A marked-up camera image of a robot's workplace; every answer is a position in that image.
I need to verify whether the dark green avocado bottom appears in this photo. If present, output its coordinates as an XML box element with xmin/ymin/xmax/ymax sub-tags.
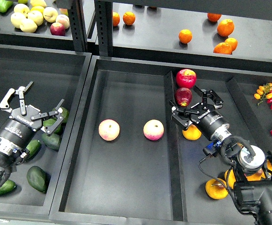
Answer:
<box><xmin>26</xmin><ymin>166</ymin><xmax>48</xmax><ymax>193</ymax></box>

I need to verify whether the dark red apple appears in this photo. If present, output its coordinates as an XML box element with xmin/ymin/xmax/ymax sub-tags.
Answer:
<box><xmin>175</xmin><ymin>87</ymin><xmax>192</xmax><ymax>107</ymax></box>

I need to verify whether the pink apple right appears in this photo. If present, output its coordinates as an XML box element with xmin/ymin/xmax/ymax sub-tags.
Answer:
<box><xmin>143</xmin><ymin>119</ymin><xmax>164</xmax><ymax>141</ymax></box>

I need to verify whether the pale yellow pear front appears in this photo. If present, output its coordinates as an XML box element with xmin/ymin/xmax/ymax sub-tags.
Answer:
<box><xmin>19</xmin><ymin>18</ymin><xmax>37</xmax><ymax>33</ymax></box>

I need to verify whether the orange right small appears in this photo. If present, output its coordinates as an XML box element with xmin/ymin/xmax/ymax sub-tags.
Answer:
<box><xmin>225</xmin><ymin>37</ymin><xmax>238</xmax><ymax>51</ymax></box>

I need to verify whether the pale yellow pear middle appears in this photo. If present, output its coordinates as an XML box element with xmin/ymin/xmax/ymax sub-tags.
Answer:
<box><xmin>28</xmin><ymin>10</ymin><xmax>44</xmax><ymax>26</ymax></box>

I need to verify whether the black tray divider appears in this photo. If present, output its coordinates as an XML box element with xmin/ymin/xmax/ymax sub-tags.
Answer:
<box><xmin>164</xmin><ymin>71</ymin><xmax>187</xmax><ymax>222</ymax></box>

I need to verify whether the pink apple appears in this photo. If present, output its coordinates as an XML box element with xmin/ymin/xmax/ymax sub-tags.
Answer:
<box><xmin>143</xmin><ymin>119</ymin><xmax>164</xmax><ymax>141</ymax></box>
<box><xmin>98</xmin><ymin>119</ymin><xmax>120</xmax><ymax>141</ymax></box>

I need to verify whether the black left tray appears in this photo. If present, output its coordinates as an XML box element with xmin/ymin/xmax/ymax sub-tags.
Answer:
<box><xmin>0</xmin><ymin>45</ymin><xmax>91</xmax><ymax>221</ymax></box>

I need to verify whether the cherry tomato bunch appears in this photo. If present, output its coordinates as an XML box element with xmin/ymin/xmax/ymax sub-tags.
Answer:
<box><xmin>254</xmin><ymin>82</ymin><xmax>272</xmax><ymax>110</ymax></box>

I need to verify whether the bright red apple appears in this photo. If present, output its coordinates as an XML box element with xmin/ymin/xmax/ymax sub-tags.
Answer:
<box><xmin>176</xmin><ymin>68</ymin><xmax>197</xmax><ymax>89</ymax></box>

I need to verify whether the red apple on shelf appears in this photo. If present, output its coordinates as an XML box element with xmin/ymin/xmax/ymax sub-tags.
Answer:
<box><xmin>50</xmin><ymin>22</ymin><xmax>66</xmax><ymax>36</ymax></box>

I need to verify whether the orange front right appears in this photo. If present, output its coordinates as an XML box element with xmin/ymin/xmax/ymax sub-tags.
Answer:
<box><xmin>213</xmin><ymin>42</ymin><xmax>233</xmax><ymax>54</ymax></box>

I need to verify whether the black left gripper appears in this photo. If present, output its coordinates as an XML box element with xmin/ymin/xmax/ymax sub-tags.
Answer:
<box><xmin>0</xmin><ymin>81</ymin><xmax>64</xmax><ymax>149</ymax></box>

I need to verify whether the green avocado long left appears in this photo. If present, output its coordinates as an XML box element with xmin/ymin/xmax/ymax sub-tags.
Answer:
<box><xmin>25</xmin><ymin>139</ymin><xmax>41</xmax><ymax>159</ymax></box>

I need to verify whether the yellow pear under gripper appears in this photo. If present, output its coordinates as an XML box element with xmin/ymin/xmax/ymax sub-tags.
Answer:
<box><xmin>224</xmin><ymin>170</ymin><xmax>236</xmax><ymax>189</ymax></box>

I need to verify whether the large orange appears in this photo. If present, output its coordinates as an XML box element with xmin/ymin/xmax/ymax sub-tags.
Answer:
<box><xmin>217</xmin><ymin>19</ymin><xmax>235</xmax><ymax>37</ymax></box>

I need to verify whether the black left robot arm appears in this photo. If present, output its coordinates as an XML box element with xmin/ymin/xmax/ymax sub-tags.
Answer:
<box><xmin>0</xmin><ymin>82</ymin><xmax>64</xmax><ymax>188</ymax></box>

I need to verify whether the yellow pear upper right compartment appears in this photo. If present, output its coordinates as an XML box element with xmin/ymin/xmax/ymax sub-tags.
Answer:
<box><xmin>182</xmin><ymin>124</ymin><xmax>202</xmax><ymax>141</ymax></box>

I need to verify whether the pale yellow pear left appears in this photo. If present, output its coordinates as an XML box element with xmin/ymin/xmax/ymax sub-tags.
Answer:
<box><xmin>10</xmin><ymin>12</ymin><xmax>26</xmax><ymax>29</ymax></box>

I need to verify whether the pink apple left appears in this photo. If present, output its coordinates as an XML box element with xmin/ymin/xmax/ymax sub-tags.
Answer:
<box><xmin>98</xmin><ymin>119</ymin><xmax>120</xmax><ymax>141</ymax></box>

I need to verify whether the orange top right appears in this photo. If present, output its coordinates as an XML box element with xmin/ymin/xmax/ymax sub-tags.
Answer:
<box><xmin>207</xmin><ymin>13</ymin><xmax>222</xmax><ymax>23</ymax></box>

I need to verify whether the orange middle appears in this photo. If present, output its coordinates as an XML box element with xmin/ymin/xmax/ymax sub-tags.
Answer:
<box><xmin>178</xmin><ymin>29</ymin><xmax>192</xmax><ymax>44</ymax></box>

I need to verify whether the green avocado top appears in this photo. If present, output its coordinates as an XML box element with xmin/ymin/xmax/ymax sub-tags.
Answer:
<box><xmin>52</xmin><ymin>107</ymin><xmax>69</xmax><ymax>124</ymax></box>

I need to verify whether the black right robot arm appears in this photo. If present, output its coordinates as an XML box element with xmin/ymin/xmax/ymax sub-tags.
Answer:
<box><xmin>169</xmin><ymin>86</ymin><xmax>272</xmax><ymax>225</ymax></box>

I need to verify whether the black middle tray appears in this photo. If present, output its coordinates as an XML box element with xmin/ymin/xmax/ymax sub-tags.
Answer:
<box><xmin>48</xmin><ymin>55</ymin><xmax>272</xmax><ymax>225</ymax></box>

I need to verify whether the black tray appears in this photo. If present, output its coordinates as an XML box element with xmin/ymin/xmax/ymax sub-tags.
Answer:
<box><xmin>0</xmin><ymin>45</ymin><xmax>91</xmax><ymax>221</ymax></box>
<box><xmin>48</xmin><ymin>55</ymin><xmax>272</xmax><ymax>225</ymax></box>

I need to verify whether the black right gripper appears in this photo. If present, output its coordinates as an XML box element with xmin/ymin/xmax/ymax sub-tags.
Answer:
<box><xmin>169</xmin><ymin>85</ymin><xmax>230</xmax><ymax>141</ymax></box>

